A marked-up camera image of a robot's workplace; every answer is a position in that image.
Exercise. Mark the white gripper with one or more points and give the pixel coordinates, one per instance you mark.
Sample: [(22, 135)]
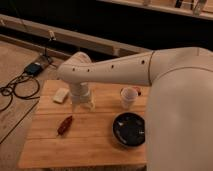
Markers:
[(80, 93)]

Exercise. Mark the black ceramic bowl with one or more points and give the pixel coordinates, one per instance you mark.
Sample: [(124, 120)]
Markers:
[(129, 129)]

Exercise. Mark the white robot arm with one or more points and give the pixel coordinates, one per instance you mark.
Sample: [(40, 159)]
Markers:
[(179, 108)]

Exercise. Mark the red sausage toy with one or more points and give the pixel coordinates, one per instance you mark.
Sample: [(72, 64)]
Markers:
[(64, 126)]

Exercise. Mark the white sponge block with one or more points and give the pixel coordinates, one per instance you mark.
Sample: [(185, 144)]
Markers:
[(60, 95)]

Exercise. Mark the white paper cup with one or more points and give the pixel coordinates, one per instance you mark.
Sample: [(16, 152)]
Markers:
[(128, 97)]

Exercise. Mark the black power adapter box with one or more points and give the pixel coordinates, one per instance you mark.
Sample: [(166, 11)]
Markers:
[(33, 69)]

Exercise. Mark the wooden rail beam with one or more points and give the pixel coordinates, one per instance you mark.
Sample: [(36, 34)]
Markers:
[(70, 37)]

